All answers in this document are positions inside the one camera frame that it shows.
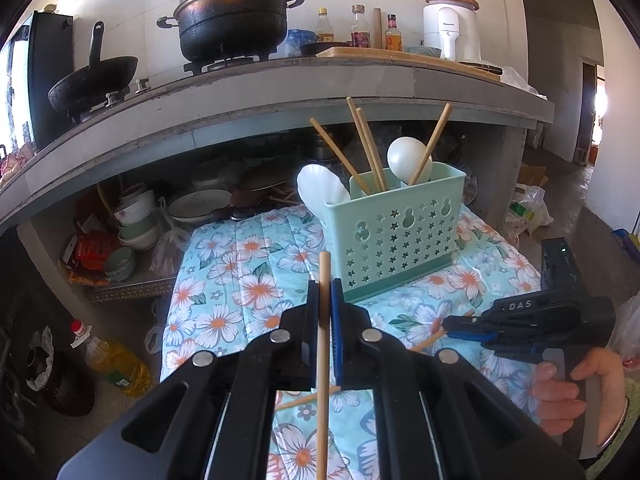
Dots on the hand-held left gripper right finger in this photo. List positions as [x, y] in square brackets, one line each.
[336, 322]

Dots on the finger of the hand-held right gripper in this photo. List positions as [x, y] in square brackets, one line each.
[510, 346]
[467, 326]

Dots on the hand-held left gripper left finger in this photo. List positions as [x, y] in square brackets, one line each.
[312, 322]

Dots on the wooden chopstick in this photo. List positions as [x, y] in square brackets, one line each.
[300, 401]
[324, 270]
[332, 147]
[425, 342]
[362, 145]
[432, 142]
[372, 152]

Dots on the green plastic utensil holder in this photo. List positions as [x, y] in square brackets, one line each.
[400, 260]

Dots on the white ceramic spoon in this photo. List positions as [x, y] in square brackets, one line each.
[320, 185]
[405, 155]

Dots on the person's right forearm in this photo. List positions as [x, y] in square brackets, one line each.
[627, 450]

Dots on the person's right hand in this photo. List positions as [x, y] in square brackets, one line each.
[560, 417]

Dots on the floral turquoise cloth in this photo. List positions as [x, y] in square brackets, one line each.
[225, 280]

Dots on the plastic bag with green print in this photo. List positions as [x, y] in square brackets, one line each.
[530, 212]

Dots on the cardboard box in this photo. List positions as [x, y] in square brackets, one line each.
[532, 176]

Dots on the dark pan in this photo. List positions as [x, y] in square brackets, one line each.
[265, 182]

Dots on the white plastic bag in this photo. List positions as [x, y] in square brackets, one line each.
[155, 340]

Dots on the pink plastic bag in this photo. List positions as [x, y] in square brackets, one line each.
[167, 255]

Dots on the white plate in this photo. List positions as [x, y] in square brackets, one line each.
[200, 205]

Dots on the metal shelf rack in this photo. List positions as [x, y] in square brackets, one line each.
[130, 290]

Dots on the yellow cooking oil bottle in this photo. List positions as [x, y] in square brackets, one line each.
[117, 365]

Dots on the small pale green bowl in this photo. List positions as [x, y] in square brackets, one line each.
[120, 265]

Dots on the wooden door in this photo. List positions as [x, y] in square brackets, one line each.
[590, 110]

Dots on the white bowl with red rim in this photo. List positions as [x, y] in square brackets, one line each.
[135, 207]

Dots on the red snack packet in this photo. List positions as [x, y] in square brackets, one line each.
[90, 260]

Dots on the grey concrete kitchen counter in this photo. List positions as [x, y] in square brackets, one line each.
[200, 110]

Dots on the clear plastic bag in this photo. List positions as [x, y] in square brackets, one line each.
[517, 80]

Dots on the dark jug with plastic wrap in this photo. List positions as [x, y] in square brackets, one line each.
[62, 380]

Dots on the wooden cutting board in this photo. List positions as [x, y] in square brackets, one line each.
[380, 55]

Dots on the black gas stove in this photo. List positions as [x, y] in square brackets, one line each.
[220, 66]

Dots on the black bowl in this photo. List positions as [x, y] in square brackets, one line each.
[320, 48]

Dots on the pale blue bowl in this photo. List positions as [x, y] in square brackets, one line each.
[424, 51]

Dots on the blue plastic packet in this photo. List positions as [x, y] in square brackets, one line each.
[300, 40]

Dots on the amber bottle with red cap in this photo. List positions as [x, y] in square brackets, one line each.
[393, 37]

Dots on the red label sauce bottle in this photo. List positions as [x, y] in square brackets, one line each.
[360, 32]

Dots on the yellow cap sauce bottle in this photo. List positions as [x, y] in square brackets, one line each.
[325, 30]

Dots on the wooden rolling pin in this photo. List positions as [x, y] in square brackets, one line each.
[377, 30]

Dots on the white air fryer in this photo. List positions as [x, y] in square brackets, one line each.
[452, 30]

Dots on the black pot with steel lid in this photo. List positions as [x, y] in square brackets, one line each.
[230, 20]

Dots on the black wok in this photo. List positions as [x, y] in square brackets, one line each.
[92, 85]

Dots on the pink crumpled bag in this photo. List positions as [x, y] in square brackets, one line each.
[15, 165]

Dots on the black glossy panel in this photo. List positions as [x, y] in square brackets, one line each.
[50, 80]

